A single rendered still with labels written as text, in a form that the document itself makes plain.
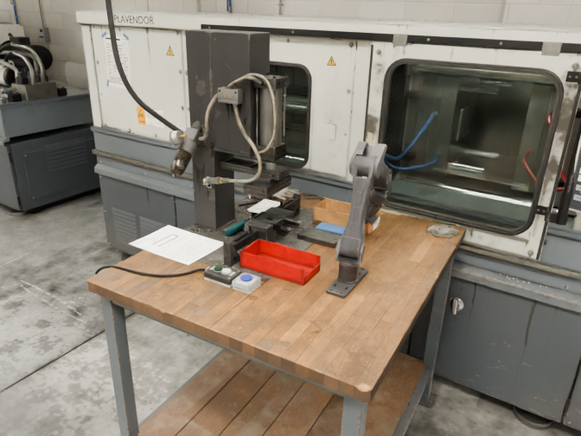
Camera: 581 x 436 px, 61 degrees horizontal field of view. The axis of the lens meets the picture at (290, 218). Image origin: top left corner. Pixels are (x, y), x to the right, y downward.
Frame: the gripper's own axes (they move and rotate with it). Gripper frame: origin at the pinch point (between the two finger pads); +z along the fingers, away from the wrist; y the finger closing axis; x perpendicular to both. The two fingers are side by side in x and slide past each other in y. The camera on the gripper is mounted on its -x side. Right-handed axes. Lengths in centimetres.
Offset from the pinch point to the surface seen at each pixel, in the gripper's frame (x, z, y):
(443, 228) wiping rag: -22.5, -14.0, -27.9
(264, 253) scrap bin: 30.2, 13.8, 18.1
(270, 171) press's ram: 19.6, -7.9, 35.0
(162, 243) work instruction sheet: 40, 34, 51
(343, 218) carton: -6.0, 2.2, 5.9
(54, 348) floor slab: 28, 157, 87
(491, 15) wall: -254, -76, 30
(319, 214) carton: -6.6, 8.4, 14.9
